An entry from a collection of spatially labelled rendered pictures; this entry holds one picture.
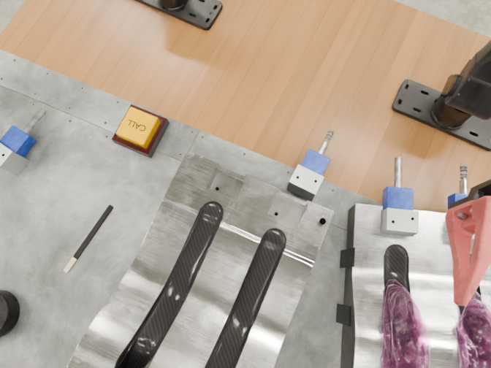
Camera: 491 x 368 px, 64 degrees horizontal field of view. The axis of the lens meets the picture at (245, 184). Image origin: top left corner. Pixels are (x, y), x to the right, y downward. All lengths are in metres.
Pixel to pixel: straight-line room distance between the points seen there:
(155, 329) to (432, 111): 0.61
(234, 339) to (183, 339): 0.07
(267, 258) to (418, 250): 0.25
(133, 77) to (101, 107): 0.09
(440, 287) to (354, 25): 0.53
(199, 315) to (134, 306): 0.10
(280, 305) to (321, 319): 0.11
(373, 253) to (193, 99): 0.44
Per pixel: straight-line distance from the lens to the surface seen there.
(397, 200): 0.69
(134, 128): 0.76
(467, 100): 0.72
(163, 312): 0.63
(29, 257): 0.82
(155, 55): 0.87
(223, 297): 0.63
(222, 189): 0.67
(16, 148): 0.84
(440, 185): 0.80
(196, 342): 0.61
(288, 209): 0.66
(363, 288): 0.66
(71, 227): 0.79
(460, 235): 0.36
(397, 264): 0.69
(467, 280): 0.33
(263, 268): 0.63
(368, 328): 0.63
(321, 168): 0.70
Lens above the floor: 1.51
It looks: 75 degrees down
